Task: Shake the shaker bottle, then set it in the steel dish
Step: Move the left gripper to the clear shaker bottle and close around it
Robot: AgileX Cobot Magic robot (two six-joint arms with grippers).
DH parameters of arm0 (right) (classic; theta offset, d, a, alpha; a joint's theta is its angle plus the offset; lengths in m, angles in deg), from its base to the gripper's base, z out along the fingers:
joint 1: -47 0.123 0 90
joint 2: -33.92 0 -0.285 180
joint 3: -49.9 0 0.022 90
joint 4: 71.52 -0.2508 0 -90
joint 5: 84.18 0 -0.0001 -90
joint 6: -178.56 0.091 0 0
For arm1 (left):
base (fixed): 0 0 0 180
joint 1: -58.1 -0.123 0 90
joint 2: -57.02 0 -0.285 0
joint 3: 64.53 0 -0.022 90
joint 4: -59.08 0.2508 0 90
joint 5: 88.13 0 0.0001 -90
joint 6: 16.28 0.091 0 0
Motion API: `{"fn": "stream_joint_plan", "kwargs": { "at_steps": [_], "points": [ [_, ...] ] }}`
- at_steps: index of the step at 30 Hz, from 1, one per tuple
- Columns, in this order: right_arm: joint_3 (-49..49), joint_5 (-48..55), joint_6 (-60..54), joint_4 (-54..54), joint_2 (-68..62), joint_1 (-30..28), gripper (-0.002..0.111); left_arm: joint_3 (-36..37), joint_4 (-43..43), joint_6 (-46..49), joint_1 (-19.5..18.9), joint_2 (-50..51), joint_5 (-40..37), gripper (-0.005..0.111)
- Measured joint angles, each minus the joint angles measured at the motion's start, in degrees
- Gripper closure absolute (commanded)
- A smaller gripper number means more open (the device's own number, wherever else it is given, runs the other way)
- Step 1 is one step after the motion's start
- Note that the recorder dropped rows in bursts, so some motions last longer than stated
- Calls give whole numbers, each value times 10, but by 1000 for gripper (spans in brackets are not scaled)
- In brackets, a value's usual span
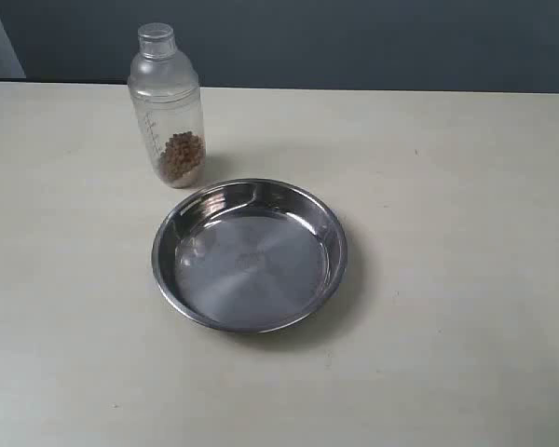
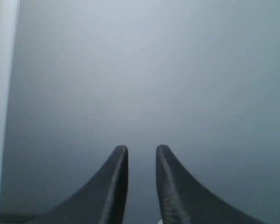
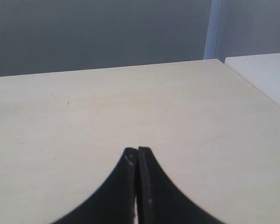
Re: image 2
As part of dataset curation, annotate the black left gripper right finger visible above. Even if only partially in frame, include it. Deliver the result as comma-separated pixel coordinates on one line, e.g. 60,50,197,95
156,144,262,224

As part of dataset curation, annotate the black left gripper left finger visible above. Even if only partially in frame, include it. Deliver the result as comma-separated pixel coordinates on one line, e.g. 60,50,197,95
30,145,128,224

